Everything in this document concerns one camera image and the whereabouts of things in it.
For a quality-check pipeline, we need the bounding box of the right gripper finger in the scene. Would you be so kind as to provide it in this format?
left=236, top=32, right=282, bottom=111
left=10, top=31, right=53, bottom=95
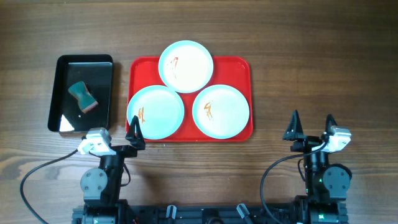
left=282, top=110, right=303, bottom=141
left=325, top=114, right=337, bottom=133

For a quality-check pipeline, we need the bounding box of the light blue plate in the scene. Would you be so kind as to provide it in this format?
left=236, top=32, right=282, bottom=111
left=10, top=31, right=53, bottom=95
left=158, top=40, right=214, bottom=93
left=126, top=85, right=185, bottom=140
left=192, top=85, right=250, bottom=139

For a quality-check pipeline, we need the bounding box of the green and orange sponge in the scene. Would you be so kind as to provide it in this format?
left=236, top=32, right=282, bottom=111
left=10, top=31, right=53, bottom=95
left=68, top=82, right=98, bottom=113

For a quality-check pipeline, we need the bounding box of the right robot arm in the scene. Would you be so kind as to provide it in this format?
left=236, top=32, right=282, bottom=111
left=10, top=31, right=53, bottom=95
left=282, top=110, right=352, bottom=224

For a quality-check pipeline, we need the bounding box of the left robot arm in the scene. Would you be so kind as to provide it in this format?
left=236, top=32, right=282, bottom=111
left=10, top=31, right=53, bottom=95
left=72, top=116, right=146, bottom=224

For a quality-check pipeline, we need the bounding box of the red plastic tray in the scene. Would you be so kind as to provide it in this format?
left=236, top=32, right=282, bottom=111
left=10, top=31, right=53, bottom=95
left=127, top=56, right=252, bottom=142

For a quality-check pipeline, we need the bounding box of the black rectangular tray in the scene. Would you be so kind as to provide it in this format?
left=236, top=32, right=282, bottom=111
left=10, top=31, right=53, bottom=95
left=47, top=54, right=114, bottom=133

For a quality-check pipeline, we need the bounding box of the right black cable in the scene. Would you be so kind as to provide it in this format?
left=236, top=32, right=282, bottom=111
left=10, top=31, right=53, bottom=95
left=259, top=141, right=329, bottom=224

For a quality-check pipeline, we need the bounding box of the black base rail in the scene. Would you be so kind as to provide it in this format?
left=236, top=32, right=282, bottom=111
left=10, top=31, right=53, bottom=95
left=72, top=199, right=348, bottom=224

